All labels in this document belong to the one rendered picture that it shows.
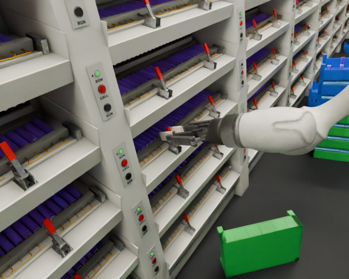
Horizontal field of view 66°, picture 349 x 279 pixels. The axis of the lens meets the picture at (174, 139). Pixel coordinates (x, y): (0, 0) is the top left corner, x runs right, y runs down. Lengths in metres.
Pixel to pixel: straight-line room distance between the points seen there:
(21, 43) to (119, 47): 0.19
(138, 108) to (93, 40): 0.23
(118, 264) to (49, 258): 0.24
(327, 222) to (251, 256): 0.44
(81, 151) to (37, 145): 0.09
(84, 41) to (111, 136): 0.21
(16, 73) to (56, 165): 0.19
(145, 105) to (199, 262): 0.74
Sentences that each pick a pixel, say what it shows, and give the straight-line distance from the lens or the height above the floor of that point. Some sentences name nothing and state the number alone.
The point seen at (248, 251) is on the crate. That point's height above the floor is 0.13.
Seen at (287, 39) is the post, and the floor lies 0.64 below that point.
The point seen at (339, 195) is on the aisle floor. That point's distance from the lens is 1.58.
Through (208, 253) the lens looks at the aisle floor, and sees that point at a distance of 1.27.
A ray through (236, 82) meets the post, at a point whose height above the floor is 0.63.
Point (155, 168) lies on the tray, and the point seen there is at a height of 0.54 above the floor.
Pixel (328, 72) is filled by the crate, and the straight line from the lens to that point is 1.58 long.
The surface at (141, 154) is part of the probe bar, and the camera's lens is 0.83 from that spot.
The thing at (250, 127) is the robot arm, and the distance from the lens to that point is 0.64.
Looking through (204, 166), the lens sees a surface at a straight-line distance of 1.12.
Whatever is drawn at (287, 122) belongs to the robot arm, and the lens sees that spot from 0.62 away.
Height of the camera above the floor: 1.02
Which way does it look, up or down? 30 degrees down
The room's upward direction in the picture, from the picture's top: 10 degrees counter-clockwise
